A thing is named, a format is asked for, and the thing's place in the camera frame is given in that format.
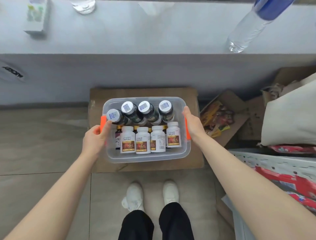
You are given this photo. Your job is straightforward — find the person's right forearm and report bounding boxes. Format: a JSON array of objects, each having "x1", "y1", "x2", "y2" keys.
[{"x1": 195, "y1": 135, "x2": 316, "y2": 240}]

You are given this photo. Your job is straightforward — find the small white green carton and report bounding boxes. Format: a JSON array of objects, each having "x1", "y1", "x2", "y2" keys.
[{"x1": 23, "y1": 0, "x2": 51, "y2": 35}]

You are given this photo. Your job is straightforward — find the clear glass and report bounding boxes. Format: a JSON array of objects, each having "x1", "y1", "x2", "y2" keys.
[{"x1": 70, "y1": 0, "x2": 96, "y2": 15}]

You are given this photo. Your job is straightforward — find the torn brown cardboard box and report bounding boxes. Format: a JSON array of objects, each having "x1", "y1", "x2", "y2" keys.
[{"x1": 261, "y1": 65, "x2": 316, "y2": 99}]

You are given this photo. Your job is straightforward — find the gray window sill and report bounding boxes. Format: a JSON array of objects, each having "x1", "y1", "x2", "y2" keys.
[{"x1": 0, "y1": 0, "x2": 316, "y2": 55}]

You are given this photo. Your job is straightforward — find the closed brown cardboard box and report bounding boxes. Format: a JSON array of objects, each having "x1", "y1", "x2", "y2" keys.
[{"x1": 88, "y1": 86, "x2": 205, "y2": 173}]

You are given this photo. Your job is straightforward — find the white metal shelf rack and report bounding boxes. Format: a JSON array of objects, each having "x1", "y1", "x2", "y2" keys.
[{"x1": 221, "y1": 149, "x2": 316, "y2": 240}]

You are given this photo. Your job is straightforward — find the open brown cardboard box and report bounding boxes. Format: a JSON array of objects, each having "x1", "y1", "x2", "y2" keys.
[{"x1": 199, "y1": 89, "x2": 250, "y2": 148}]

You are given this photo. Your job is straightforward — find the pile of colourful snack packets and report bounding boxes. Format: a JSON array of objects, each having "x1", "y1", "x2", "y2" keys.
[{"x1": 200, "y1": 100, "x2": 235, "y2": 138}]

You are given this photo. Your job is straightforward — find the person's right hand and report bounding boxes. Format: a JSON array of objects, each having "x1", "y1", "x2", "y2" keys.
[{"x1": 182, "y1": 105, "x2": 207, "y2": 143}]

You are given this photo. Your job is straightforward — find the bunch of red snack strips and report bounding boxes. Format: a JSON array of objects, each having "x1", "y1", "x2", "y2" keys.
[{"x1": 254, "y1": 144, "x2": 316, "y2": 214}]

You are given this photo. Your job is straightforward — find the person's left forearm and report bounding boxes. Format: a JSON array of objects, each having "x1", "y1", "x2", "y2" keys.
[{"x1": 4, "y1": 151, "x2": 99, "y2": 240}]

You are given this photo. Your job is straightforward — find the clear water bottle blue label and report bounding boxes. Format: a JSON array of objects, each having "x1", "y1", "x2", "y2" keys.
[{"x1": 226, "y1": 0, "x2": 296, "y2": 54}]

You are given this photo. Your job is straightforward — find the clear bin orange handles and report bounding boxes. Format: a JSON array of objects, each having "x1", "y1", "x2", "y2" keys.
[{"x1": 99, "y1": 96, "x2": 192, "y2": 164}]

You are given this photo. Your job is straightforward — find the person's black trousers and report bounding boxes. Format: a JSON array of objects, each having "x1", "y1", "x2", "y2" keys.
[{"x1": 118, "y1": 202, "x2": 195, "y2": 240}]

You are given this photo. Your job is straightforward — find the person's right white shoe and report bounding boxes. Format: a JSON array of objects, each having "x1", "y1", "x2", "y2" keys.
[{"x1": 163, "y1": 180, "x2": 179, "y2": 206}]

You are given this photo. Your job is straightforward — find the person's left hand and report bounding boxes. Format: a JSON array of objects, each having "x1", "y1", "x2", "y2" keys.
[{"x1": 81, "y1": 120, "x2": 113, "y2": 159}]

